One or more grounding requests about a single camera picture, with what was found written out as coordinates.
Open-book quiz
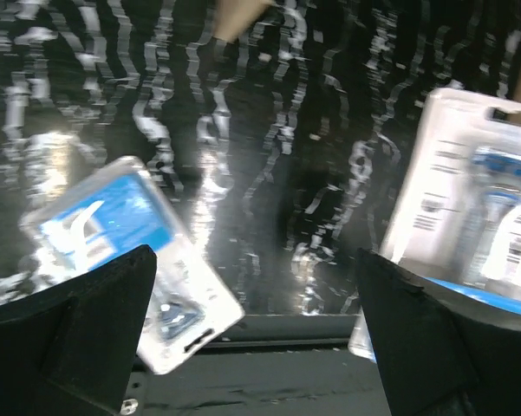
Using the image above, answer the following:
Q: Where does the gillette blister pack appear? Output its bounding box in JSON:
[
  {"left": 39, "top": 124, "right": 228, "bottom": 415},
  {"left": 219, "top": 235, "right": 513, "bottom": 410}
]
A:
[
  {"left": 20, "top": 156, "right": 244, "bottom": 374},
  {"left": 346, "top": 86, "right": 521, "bottom": 363}
]

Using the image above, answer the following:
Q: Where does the wooden two-tier shelf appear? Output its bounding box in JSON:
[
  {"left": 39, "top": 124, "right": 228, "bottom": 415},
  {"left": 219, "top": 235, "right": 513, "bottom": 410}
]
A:
[{"left": 213, "top": 1, "right": 521, "bottom": 129}]

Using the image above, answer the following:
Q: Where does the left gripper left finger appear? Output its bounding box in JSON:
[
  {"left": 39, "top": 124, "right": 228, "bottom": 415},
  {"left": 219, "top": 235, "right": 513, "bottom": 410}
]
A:
[{"left": 0, "top": 245, "right": 157, "bottom": 415}]

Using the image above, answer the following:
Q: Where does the Gillette blister pack left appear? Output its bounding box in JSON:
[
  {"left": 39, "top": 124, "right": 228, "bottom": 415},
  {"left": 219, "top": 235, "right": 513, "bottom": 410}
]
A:
[{"left": 20, "top": 156, "right": 244, "bottom": 374}]

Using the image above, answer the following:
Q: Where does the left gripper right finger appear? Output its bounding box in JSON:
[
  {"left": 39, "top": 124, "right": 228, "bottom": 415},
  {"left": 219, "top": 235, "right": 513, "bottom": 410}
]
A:
[{"left": 355, "top": 249, "right": 521, "bottom": 415}]

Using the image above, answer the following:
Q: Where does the Gillette blister pack centre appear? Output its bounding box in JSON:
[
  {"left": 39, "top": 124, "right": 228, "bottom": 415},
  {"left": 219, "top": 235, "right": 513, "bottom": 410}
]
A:
[{"left": 346, "top": 86, "right": 521, "bottom": 363}]

